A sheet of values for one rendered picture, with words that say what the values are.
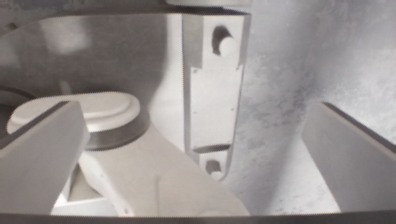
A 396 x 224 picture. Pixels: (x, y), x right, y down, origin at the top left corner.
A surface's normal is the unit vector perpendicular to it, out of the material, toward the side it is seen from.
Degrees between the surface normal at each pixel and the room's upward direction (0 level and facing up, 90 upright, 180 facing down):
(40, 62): 0
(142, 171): 90
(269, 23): 0
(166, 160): 90
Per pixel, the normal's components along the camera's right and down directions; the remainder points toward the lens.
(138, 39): 0.22, 0.51
